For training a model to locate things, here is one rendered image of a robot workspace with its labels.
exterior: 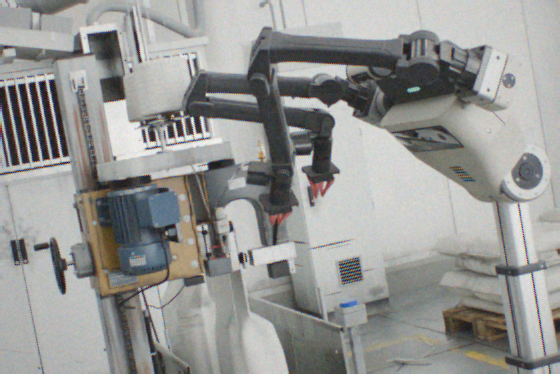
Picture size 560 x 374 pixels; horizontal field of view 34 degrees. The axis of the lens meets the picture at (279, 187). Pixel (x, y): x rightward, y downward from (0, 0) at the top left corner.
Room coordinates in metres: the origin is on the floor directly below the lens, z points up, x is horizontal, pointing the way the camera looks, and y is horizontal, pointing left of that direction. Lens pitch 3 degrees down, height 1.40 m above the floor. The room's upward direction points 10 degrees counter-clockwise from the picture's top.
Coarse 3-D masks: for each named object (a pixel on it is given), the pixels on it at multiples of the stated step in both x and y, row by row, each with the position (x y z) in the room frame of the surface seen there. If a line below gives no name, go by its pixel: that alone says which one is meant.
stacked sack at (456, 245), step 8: (536, 224) 5.68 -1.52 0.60; (464, 232) 5.87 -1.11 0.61; (472, 232) 5.72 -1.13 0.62; (480, 232) 5.66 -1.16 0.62; (488, 232) 5.62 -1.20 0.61; (440, 240) 5.82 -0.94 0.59; (448, 240) 5.73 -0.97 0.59; (456, 240) 5.64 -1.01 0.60; (464, 240) 5.56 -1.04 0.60; (472, 240) 5.55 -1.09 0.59; (432, 248) 5.87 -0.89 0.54; (440, 248) 5.77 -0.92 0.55; (448, 248) 5.68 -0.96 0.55; (456, 248) 5.58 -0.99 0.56; (464, 248) 5.52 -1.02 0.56; (456, 256) 5.60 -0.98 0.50; (464, 256) 5.54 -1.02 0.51
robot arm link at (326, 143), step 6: (312, 138) 2.71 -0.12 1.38; (318, 138) 2.72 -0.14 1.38; (324, 138) 2.72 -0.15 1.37; (330, 138) 2.72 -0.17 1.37; (312, 144) 2.71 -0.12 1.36; (318, 144) 2.71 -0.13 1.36; (324, 144) 2.71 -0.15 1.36; (330, 144) 2.72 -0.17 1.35; (312, 150) 2.72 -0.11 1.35; (318, 150) 2.72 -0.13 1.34; (324, 150) 2.71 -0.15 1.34; (330, 150) 2.73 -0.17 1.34; (324, 156) 2.72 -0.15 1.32
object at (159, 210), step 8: (168, 192) 2.61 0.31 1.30; (176, 192) 2.63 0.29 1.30; (136, 200) 2.61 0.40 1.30; (144, 200) 2.58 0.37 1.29; (152, 200) 2.57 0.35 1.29; (160, 200) 2.59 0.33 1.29; (168, 200) 2.61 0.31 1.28; (176, 200) 2.63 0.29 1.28; (144, 208) 2.58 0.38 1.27; (152, 208) 2.57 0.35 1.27; (160, 208) 2.58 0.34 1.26; (168, 208) 2.60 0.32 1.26; (176, 208) 2.62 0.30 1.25; (144, 216) 2.59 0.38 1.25; (152, 216) 2.56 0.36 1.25; (160, 216) 2.58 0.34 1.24; (168, 216) 2.60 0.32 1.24; (176, 216) 2.62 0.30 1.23; (144, 224) 2.59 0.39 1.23; (152, 224) 2.56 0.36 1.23; (160, 224) 2.58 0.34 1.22; (168, 224) 2.60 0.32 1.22; (160, 232) 2.61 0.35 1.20
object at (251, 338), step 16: (240, 272) 2.96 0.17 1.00; (208, 288) 3.41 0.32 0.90; (224, 288) 3.17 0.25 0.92; (240, 288) 2.99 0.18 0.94; (224, 304) 3.19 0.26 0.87; (240, 304) 3.03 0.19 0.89; (224, 320) 3.08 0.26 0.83; (240, 320) 2.97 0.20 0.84; (256, 320) 2.94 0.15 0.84; (224, 336) 3.03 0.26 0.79; (240, 336) 2.91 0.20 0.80; (256, 336) 2.91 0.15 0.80; (272, 336) 2.91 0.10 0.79; (224, 352) 3.03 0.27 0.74; (240, 352) 2.91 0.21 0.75; (256, 352) 2.89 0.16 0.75; (272, 352) 2.90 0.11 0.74; (224, 368) 3.08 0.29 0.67; (240, 368) 2.91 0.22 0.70; (256, 368) 2.88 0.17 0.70; (272, 368) 2.89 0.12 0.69
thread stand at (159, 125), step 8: (136, 0) 2.87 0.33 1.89; (144, 40) 2.87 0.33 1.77; (144, 48) 2.87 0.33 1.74; (152, 120) 2.98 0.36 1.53; (160, 120) 2.70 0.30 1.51; (168, 120) 2.73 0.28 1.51; (136, 128) 2.96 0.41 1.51; (144, 128) 3.05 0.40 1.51; (152, 128) 2.97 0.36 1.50; (160, 128) 2.86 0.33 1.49; (160, 136) 2.87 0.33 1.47; (160, 152) 2.85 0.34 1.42
